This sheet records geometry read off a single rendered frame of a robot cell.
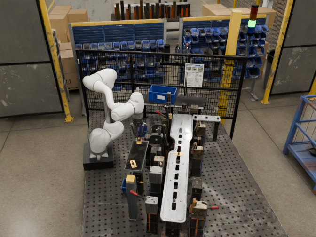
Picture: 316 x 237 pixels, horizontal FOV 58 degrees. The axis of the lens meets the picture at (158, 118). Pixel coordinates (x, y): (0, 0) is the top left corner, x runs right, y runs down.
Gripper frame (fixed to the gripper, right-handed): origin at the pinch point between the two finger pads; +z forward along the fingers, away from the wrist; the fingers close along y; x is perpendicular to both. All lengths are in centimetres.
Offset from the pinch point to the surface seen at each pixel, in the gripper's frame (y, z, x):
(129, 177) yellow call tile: -6.9, 10.1, -36.5
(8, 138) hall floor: -206, 126, 167
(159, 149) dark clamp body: 17.3, 18.2, 4.2
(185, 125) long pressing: 47, 26, 50
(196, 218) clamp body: 42, 32, -59
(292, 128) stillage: 201, 79, 111
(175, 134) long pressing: 35, 26, 35
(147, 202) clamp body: 6, 20, -52
